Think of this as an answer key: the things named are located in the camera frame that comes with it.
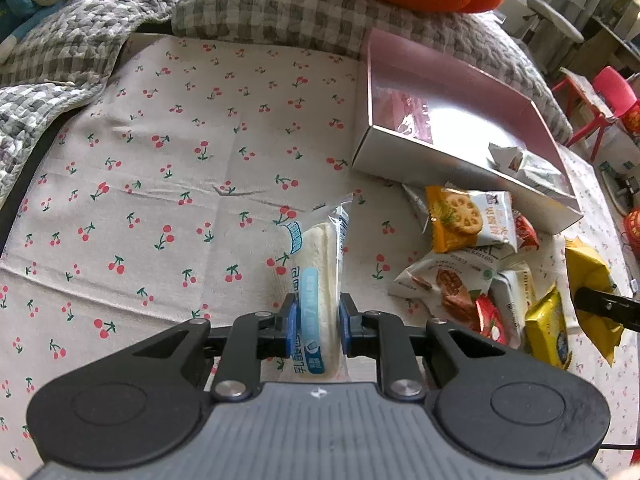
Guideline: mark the plain yellow snack packet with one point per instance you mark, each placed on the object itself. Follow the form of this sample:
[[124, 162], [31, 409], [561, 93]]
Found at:
[[590, 270]]

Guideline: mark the cherry print cloth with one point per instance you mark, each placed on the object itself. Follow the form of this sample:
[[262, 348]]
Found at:
[[175, 185]]

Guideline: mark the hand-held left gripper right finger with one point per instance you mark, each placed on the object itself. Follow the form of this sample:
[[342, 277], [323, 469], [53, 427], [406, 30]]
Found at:
[[345, 328]]

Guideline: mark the yellow snack packet blue label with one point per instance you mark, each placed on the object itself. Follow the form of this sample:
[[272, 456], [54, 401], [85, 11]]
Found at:
[[545, 327]]

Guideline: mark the grey checkered blanket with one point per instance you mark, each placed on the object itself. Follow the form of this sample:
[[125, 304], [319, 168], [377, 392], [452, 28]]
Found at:
[[275, 10]]

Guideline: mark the red child chair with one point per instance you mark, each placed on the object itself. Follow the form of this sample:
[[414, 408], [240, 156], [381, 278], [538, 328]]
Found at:
[[580, 95]]

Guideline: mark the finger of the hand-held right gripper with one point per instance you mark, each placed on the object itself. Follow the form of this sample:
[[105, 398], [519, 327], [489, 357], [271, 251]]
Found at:
[[600, 303]]

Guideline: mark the red snack packet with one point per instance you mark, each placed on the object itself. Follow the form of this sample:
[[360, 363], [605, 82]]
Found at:
[[492, 322], [525, 232]]

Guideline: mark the pink plastic chair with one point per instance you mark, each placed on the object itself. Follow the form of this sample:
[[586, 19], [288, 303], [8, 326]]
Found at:
[[617, 87]]

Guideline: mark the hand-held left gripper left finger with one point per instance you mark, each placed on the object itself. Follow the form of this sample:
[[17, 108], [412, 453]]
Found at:
[[289, 321]]

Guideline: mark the orange cracker snack packet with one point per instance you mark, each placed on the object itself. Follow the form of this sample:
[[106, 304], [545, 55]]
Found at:
[[460, 217]]

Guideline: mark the white nut snack packet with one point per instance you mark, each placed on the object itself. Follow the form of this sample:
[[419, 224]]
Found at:
[[434, 280]]

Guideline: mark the white office chair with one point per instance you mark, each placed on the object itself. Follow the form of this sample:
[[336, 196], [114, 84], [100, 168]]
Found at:
[[545, 0]]

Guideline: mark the pink cardboard box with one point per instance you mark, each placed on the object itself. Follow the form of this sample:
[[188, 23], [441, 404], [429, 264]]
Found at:
[[450, 110]]

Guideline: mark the white snack packet dark label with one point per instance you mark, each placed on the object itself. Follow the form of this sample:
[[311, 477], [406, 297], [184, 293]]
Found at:
[[512, 295]]

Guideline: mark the white bread packet blue print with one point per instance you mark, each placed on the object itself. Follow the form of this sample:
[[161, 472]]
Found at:
[[320, 260]]

